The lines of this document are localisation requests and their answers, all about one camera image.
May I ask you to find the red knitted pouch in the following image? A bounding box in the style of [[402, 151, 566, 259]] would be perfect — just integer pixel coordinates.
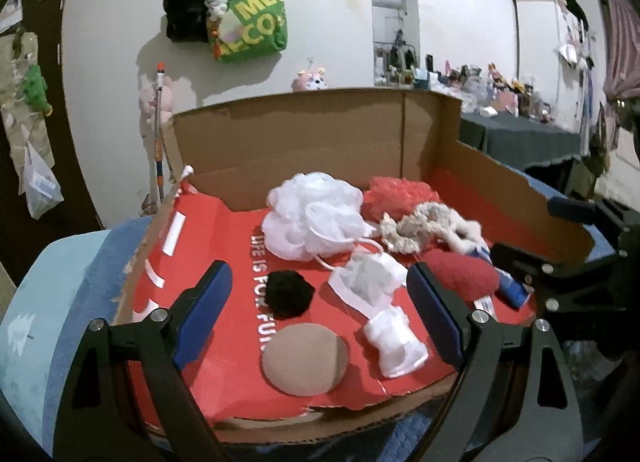
[[421, 248, 499, 305]]

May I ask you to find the white refrigerator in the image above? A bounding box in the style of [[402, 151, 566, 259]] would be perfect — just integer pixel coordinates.
[[514, 0, 592, 134]]

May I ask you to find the dark green covered table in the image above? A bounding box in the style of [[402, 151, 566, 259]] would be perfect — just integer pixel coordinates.
[[459, 112, 580, 170]]

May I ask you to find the black backpack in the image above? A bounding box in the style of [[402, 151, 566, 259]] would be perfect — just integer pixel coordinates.
[[163, 0, 208, 43]]

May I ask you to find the cream fluffy scrunchie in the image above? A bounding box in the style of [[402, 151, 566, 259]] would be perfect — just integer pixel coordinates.
[[378, 202, 489, 255]]

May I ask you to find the pink curtain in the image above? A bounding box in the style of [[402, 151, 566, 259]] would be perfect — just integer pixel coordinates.
[[604, 0, 639, 100]]

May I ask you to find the orange handled mop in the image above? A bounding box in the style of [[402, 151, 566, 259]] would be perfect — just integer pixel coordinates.
[[154, 62, 165, 203]]

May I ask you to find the red mesh bath pouf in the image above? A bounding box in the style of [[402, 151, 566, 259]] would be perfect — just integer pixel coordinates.
[[361, 176, 440, 222]]

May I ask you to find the white plastic bag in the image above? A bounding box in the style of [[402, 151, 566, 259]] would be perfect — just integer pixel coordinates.
[[24, 142, 64, 220]]

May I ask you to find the pink plush toy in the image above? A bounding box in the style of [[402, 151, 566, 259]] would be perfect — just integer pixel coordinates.
[[292, 58, 328, 92]]

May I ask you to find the black pompom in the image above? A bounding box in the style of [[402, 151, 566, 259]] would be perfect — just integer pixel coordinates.
[[265, 270, 316, 320]]

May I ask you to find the wall mirror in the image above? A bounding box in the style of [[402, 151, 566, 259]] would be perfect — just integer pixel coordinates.
[[371, 0, 420, 87]]

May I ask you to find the beige round powder puff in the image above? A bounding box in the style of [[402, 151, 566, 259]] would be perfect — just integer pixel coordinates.
[[262, 323, 349, 397]]

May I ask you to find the small white sock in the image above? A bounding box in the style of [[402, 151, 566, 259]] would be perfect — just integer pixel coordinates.
[[363, 306, 428, 378]]

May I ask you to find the green tote bag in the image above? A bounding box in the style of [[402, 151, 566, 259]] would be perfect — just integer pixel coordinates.
[[207, 0, 288, 63]]

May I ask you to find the white mesh bath pouf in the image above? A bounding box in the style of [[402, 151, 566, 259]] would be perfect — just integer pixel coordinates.
[[262, 172, 384, 271]]

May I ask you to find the pale pink hanging plush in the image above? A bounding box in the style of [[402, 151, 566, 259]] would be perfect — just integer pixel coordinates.
[[139, 75, 174, 125]]

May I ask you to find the red-lined cardboard box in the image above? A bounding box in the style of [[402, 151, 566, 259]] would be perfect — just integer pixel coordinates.
[[114, 88, 596, 444]]

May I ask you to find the light blue blanket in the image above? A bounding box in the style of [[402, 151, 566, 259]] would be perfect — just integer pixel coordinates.
[[1, 230, 108, 442]]

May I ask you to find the small white plush keychain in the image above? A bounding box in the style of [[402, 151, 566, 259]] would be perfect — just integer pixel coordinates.
[[205, 0, 229, 22]]

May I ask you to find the green plush toy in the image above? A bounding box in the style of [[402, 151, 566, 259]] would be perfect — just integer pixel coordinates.
[[23, 64, 53, 116]]

